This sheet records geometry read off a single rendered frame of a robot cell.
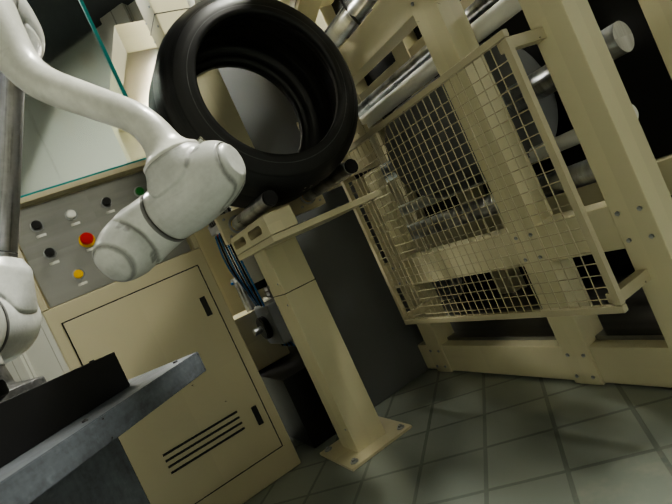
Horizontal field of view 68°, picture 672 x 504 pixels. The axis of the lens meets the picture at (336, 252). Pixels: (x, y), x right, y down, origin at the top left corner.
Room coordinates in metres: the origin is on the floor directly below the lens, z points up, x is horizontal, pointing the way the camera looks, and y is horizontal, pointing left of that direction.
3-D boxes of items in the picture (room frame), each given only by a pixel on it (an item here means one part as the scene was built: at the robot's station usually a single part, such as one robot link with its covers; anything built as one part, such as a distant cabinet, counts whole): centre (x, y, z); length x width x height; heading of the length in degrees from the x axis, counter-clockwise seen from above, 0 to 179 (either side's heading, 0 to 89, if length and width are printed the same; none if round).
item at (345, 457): (1.79, 0.19, 0.01); 0.27 x 0.27 x 0.02; 27
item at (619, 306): (1.52, -0.34, 0.65); 0.90 x 0.02 x 0.70; 27
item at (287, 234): (1.57, 0.06, 0.80); 0.37 x 0.36 x 0.02; 117
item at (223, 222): (1.73, 0.14, 0.90); 0.40 x 0.03 x 0.10; 117
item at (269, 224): (1.51, 0.18, 0.83); 0.36 x 0.09 x 0.06; 27
